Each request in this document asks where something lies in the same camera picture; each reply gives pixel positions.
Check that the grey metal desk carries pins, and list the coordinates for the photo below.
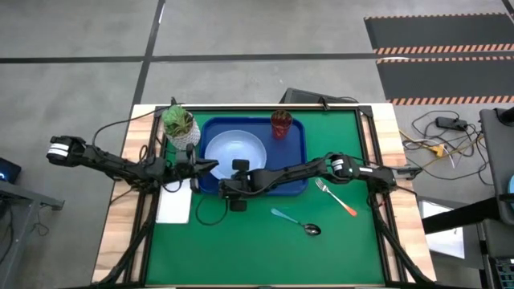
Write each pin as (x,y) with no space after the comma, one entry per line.
(24,196)

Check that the black slanted bar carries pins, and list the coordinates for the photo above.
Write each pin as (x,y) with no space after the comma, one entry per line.
(458,216)

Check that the green table mat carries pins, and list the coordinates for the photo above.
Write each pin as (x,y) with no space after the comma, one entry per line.
(241,257)

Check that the yellow power plug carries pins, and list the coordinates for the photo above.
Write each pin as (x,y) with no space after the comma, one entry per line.
(437,150)

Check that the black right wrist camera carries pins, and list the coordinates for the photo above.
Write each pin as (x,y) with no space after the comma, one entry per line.
(225,189)

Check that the grey side desk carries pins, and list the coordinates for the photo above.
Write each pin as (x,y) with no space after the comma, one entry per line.
(498,152)

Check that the dark keyboard device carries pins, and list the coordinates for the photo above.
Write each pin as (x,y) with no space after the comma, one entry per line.
(504,275)

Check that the white paper sheet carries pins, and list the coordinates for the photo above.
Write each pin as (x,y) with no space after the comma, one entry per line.
(445,245)

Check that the black flat device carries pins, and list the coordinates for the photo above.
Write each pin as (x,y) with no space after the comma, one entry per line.
(301,96)

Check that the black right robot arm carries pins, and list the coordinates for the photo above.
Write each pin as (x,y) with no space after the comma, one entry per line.
(293,172)

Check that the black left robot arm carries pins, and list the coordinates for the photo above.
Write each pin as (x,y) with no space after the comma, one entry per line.
(108,164)

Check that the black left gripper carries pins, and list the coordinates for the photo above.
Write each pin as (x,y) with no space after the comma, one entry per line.
(184,168)

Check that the light blue plate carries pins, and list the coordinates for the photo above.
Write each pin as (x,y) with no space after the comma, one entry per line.
(235,150)

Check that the black device with blue light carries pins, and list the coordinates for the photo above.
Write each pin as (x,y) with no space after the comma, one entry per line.
(10,170)

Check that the black hazard-striped floor mat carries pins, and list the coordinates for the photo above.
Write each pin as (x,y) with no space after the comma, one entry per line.
(433,32)
(441,80)

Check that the blue plastic tray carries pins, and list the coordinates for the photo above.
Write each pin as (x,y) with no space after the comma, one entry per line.
(285,150)

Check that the succulent in white pot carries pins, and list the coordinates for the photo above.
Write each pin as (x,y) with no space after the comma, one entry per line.
(180,122)

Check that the white flat box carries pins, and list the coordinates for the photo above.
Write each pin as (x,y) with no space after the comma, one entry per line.
(172,208)

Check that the red translucent cup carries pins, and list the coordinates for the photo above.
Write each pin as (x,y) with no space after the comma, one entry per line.
(281,124)

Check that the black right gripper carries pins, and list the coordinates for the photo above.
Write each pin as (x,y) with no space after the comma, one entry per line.
(243,184)

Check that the black power adapter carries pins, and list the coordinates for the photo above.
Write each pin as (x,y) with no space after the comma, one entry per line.
(449,122)

